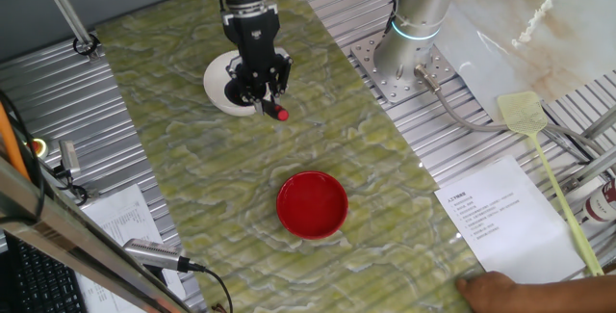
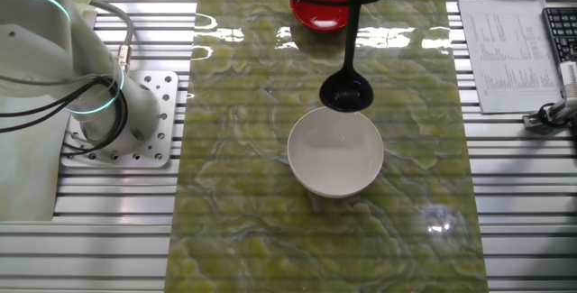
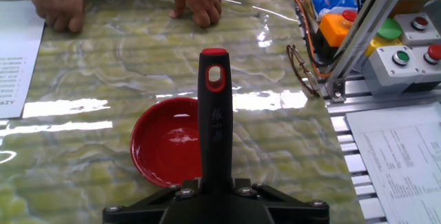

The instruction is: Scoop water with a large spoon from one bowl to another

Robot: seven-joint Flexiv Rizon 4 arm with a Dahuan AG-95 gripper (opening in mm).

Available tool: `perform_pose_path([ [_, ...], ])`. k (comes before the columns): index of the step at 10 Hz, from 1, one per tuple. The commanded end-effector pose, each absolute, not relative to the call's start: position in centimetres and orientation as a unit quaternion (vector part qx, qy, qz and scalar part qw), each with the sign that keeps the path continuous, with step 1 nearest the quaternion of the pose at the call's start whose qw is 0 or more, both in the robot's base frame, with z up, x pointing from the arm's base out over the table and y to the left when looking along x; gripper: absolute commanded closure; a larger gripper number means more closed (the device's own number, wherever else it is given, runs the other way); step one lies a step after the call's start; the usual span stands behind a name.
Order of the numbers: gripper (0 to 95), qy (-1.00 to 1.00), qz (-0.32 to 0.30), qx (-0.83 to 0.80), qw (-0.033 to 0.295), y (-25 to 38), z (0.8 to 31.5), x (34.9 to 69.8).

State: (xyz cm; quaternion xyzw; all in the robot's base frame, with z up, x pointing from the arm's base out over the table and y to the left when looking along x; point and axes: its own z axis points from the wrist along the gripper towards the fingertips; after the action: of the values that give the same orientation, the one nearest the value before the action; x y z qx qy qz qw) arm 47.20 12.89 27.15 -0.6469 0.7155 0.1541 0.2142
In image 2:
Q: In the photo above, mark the black ladle with red accents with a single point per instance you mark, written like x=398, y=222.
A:
x=346, y=94

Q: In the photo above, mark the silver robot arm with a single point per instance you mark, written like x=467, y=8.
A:
x=40, y=58

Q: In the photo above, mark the red bowl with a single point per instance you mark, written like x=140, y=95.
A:
x=320, y=13

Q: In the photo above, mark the white bowl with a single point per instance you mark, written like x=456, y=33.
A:
x=333, y=158

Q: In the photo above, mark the printed table paper sheet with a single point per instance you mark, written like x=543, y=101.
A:
x=509, y=67

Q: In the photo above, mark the black keyboard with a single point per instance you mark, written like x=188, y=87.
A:
x=563, y=31

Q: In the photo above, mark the green marble pattern mat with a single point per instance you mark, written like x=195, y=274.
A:
x=252, y=239

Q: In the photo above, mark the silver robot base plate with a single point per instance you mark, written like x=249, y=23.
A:
x=164, y=103

